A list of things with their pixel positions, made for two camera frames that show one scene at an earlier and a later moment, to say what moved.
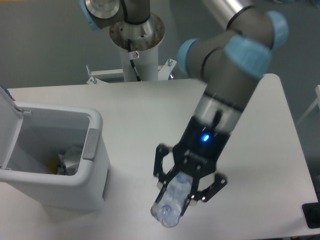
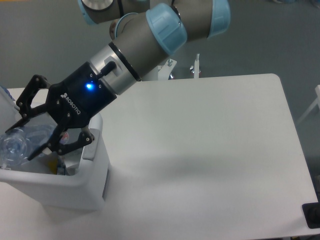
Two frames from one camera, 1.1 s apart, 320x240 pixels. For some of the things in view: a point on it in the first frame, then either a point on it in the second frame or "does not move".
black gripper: (200, 148) → (73, 103)
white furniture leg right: (317, 101) does not move
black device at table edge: (311, 213) does not move
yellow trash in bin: (53, 166) does not move
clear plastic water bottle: (167, 209) → (17, 145)
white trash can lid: (11, 119) does not move
